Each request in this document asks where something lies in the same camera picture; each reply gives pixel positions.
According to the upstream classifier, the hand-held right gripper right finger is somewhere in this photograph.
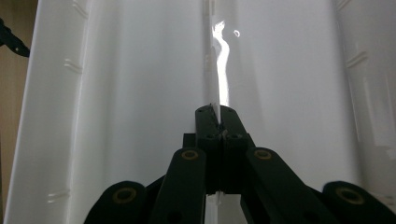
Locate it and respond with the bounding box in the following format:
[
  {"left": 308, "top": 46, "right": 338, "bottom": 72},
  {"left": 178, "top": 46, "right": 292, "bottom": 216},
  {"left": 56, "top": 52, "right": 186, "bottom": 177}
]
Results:
[{"left": 219, "top": 105, "right": 256, "bottom": 194}]

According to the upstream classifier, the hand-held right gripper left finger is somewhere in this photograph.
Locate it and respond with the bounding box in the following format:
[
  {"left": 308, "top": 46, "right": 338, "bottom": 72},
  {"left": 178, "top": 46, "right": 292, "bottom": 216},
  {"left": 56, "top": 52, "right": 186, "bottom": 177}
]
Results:
[{"left": 194, "top": 105, "right": 223, "bottom": 196}]

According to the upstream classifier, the white plastic lid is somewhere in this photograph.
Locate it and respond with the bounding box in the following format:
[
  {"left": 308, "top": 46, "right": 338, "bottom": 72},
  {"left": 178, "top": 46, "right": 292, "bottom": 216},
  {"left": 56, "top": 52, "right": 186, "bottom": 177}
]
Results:
[{"left": 3, "top": 0, "right": 396, "bottom": 224}]

